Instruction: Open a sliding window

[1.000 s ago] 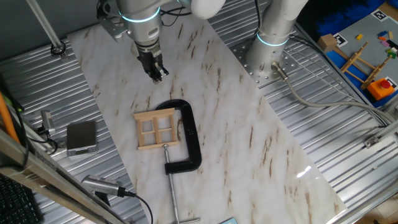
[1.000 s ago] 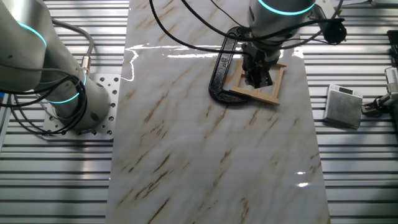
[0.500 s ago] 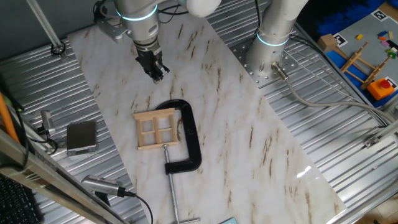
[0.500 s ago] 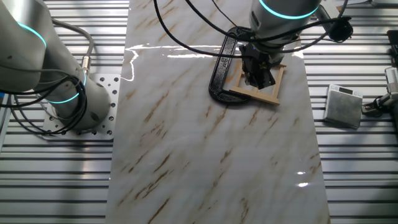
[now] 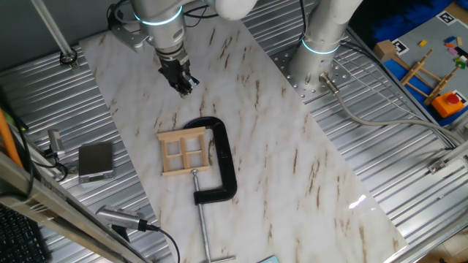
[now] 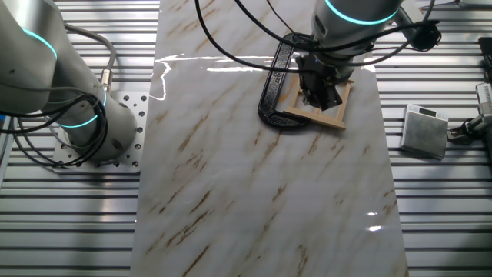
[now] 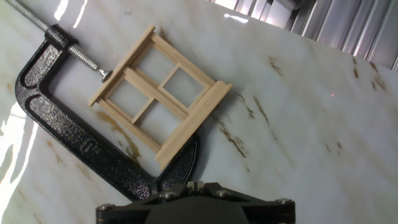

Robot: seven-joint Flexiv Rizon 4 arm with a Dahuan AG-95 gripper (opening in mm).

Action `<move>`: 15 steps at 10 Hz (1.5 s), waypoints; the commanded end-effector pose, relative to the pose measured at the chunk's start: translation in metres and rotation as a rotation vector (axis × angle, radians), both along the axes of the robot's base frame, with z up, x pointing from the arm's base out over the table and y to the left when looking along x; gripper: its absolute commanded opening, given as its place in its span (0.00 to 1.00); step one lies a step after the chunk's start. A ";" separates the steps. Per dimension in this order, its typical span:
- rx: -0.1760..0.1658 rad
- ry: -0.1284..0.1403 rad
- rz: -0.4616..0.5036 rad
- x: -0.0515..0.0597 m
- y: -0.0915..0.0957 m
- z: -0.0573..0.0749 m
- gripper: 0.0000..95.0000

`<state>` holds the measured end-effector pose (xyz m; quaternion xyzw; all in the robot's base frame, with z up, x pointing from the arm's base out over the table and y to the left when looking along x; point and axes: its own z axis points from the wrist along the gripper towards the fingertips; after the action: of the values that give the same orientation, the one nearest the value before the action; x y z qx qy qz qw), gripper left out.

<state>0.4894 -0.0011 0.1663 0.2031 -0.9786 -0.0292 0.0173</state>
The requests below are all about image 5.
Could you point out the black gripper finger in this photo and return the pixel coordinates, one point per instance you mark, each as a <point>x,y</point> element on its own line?
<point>191,82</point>
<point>183,91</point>

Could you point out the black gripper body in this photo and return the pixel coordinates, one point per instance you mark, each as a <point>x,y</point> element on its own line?
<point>175,71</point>

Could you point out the small wooden window model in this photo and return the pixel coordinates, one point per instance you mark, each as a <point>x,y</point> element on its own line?
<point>185,157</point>

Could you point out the black C-clamp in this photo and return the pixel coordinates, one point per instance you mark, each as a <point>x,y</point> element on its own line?
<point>223,153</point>

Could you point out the silver digital scale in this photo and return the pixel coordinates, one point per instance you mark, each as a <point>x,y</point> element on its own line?
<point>96,159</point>

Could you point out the white marble pattern board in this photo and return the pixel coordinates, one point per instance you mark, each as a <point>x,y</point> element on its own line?
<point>274,164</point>

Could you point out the metal stand rod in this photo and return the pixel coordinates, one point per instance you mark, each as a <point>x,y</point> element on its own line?
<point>51,29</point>

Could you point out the orange pole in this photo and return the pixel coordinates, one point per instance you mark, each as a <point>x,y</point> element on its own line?
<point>7,139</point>

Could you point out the teal flat device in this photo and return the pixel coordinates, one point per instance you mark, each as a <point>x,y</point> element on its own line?
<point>268,260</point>

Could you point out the wooden cube block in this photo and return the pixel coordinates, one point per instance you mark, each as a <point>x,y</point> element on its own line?
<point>384,51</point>

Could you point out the black white fiducial marker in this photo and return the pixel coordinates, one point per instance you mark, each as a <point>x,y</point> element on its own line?
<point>462,95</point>
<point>447,18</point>
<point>401,46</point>

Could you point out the blue foam mat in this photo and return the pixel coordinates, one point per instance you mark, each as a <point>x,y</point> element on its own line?
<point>402,18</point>

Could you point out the wooden stick rack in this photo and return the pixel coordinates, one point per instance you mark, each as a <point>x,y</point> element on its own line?
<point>413,71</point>

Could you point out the black keyboard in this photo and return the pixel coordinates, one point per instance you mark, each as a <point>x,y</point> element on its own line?
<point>18,241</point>

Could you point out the yellow toy brick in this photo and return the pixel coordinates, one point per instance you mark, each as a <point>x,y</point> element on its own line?
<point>422,43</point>

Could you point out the grey brick baseplate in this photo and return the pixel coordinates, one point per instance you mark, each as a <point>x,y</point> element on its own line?
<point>433,33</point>

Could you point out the orange box red button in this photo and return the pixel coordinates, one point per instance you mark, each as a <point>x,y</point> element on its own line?
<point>444,106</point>

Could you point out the blue toy brick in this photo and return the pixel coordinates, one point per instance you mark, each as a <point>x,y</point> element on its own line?
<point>449,39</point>

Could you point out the pink toy brick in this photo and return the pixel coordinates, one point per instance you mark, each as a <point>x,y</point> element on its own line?
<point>453,51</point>

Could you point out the green toy brick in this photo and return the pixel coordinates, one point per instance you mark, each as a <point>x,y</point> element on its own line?
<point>460,64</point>

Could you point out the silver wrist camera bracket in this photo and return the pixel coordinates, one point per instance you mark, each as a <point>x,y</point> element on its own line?
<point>128,38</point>

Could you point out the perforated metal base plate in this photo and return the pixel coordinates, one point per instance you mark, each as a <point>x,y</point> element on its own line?
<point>289,78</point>

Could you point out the small silver camera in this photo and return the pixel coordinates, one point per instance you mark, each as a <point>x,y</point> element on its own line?
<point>55,142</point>

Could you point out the silver ridged camera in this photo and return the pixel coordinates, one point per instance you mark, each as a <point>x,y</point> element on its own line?
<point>117,216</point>

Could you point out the aluminium frame bar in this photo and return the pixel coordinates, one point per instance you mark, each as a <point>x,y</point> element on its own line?
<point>55,208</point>

